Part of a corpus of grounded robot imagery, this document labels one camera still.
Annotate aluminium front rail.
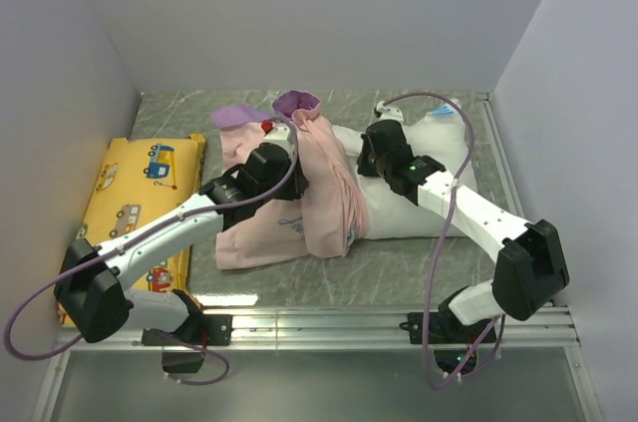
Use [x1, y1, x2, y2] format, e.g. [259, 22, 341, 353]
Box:
[29, 309, 579, 422]

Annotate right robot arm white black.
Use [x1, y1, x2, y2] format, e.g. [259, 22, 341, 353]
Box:
[358, 120, 570, 342]

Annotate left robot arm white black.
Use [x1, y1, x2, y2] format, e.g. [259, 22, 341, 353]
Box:
[54, 143, 308, 344]

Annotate pink pillowcase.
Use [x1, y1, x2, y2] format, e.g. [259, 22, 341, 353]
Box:
[215, 91, 370, 270]

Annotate yellow cartoon car pillow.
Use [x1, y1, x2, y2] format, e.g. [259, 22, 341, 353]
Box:
[57, 133, 208, 328]

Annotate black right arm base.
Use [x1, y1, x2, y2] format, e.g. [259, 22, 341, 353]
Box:
[399, 311, 497, 376]

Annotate blue white pillow tag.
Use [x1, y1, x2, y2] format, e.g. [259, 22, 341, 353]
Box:
[429, 105, 456, 118]

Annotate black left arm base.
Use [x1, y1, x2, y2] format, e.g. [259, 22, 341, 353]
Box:
[141, 314, 233, 385]

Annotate aluminium rail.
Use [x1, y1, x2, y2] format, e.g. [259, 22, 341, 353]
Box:
[476, 93, 580, 348]
[29, 309, 579, 422]

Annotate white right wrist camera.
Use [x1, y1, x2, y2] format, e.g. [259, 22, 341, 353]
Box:
[373, 101, 405, 124]

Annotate aluminium right side rail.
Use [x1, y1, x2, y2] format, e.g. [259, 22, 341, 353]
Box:
[476, 93, 580, 348]

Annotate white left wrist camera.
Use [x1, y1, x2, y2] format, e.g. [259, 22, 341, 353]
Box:
[260, 121, 294, 150]

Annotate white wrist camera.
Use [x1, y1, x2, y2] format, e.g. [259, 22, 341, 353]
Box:
[260, 121, 294, 150]
[373, 101, 405, 124]

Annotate white pillow insert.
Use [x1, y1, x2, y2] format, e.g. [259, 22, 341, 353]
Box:
[356, 112, 468, 239]

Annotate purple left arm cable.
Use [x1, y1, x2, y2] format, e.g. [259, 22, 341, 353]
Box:
[3, 117, 300, 387]

